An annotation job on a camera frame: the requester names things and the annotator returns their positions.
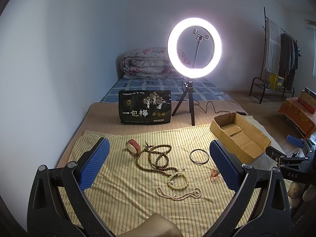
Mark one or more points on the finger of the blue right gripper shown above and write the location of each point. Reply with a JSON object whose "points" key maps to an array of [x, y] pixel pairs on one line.
{"points": [[295, 141]]}

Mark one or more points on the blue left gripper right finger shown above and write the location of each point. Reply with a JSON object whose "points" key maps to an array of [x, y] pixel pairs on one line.
{"points": [[227, 164]]}

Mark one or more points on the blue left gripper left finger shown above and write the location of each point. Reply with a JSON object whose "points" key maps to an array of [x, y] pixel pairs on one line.
{"points": [[91, 162]]}

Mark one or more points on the black ring bangle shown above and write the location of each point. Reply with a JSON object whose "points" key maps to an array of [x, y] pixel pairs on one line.
{"points": [[199, 157]]}

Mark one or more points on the gloved right hand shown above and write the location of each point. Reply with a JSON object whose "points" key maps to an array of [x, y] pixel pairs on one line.
{"points": [[296, 194]]}

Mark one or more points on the orange covered table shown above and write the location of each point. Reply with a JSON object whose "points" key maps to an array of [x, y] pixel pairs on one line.
{"points": [[300, 116]]}

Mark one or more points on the cardboard box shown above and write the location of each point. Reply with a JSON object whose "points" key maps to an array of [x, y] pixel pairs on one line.
{"points": [[239, 136]]}

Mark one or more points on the stack of boxes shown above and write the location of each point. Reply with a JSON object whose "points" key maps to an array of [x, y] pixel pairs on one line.
{"points": [[307, 99]]}

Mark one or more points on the striped yellow cloth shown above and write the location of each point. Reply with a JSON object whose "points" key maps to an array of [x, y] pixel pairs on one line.
{"points": [[124, 194]]}

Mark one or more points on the yellow box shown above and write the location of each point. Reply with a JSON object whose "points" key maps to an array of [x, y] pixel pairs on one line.
{"points": [[276, 82]]}

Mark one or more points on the black snack bag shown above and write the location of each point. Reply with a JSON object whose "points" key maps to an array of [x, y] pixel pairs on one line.
{"points": [[144, 107]]}

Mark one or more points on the black clothes rack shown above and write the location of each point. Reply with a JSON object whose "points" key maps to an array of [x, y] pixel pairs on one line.
{"points": [[260, 86]]}

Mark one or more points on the blue patterned mattress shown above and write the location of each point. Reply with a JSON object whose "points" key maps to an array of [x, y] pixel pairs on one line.
{"points": [[203, 90]]}

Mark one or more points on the dark hanging clothes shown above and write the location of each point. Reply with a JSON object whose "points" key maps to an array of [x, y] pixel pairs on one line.
{"points": [[288, 61]]}

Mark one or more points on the striped white towel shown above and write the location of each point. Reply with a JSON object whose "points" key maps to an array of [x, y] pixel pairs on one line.
{"points": [[273, 47]]}

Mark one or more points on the floral folded quilt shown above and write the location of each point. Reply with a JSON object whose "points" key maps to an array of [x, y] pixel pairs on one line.
{"points": [[148, 63]]}

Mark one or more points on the black phone holder clamp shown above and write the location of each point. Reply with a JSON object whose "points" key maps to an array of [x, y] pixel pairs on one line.
{"points": [[200, 38]]}

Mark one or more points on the white ring light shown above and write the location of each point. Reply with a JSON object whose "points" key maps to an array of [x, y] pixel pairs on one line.
{"points": [[214, 45]]}

